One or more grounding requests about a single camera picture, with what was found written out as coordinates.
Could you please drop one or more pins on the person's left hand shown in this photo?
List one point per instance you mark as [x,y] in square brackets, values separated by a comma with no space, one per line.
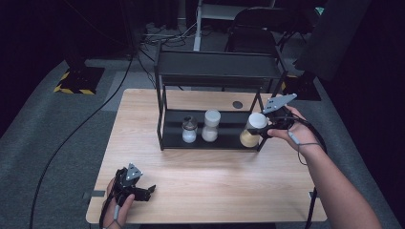
[116,214]

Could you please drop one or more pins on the white-lidded jar of white powder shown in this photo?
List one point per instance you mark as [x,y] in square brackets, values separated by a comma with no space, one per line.
[210,129]

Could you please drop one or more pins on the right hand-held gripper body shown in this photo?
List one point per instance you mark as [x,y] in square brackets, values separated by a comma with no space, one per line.
[280,119]

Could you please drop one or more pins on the white-lidded jar of yellow grains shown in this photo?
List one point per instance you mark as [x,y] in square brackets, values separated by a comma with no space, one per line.
[250,138]

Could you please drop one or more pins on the black folding chair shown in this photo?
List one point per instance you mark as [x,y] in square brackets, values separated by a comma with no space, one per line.
[251,35]

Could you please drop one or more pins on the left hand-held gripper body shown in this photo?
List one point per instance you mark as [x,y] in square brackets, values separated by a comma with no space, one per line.
[122,187]

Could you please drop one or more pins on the person's right hand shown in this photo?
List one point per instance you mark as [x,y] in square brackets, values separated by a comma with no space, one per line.
[302,135]

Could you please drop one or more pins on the glass shaker with metal lid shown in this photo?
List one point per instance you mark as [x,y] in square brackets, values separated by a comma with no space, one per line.
[189,133]

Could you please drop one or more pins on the black metal two-tier shelf rack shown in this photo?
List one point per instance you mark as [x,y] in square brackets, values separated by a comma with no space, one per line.
[219,66]

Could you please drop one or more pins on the black yellow striped base plate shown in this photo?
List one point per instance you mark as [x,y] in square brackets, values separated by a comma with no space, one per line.
[302,89]
[81,79]

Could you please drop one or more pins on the dark round table grommet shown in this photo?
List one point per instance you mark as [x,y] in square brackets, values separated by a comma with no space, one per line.
[237,105]

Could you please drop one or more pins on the white metal stand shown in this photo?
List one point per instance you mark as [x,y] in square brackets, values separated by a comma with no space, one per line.
[198,31]

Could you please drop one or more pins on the grey hanging panel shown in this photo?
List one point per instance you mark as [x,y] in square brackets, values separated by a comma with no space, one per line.
[334,35]

